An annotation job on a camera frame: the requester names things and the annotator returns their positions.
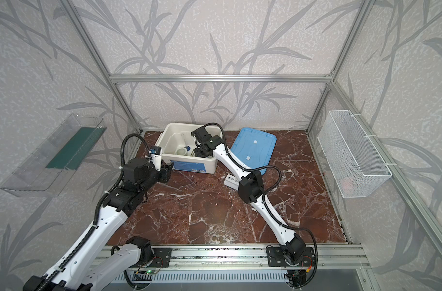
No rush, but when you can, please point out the large white ceramic dish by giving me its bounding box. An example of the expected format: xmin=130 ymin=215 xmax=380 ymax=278
xmin=174 ymin=147 xmax=188 ymax=156

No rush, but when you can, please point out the white plastic storage bin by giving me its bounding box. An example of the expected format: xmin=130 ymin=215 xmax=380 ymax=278
xmin=156 ymin=122 xmax=217 ymax=174

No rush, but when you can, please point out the blue plastic bin lid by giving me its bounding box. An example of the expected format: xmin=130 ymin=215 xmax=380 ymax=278
xmin=230 ymin=127 xmax=277 ymax=169

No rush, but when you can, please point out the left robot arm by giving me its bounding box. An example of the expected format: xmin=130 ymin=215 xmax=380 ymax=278
xmin=23 ymin=145 xmax=173 ymax=291

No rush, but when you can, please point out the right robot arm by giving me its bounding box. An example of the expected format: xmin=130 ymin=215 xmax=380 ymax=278
xmin=191 ymin=122 xmax=317 ymax=269

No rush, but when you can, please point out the white test tube rack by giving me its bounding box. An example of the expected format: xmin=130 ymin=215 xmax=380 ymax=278
xmin=223 ymin=175 xmax=239 ymax=190

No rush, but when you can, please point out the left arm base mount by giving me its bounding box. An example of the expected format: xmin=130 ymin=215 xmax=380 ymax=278
xmin=134 ymin=247 xmax=173 ymax=269

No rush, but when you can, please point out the clear acrylic wall shelf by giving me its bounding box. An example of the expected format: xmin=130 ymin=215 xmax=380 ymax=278
xmin=0 ymin=113 xmax=107 ymax=198

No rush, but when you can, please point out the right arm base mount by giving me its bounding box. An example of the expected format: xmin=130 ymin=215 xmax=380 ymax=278
xmin=265 ymin=245 xmax=317 ymax=269

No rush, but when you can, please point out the white wire mesh basket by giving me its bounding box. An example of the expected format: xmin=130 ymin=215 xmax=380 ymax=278
xmin=317 ymin=110 xmax=393 ymax=198

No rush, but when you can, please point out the aluminium front rail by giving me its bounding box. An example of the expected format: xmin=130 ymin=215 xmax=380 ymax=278
xmin=68 ymin=244 xmax=371 ymax=272

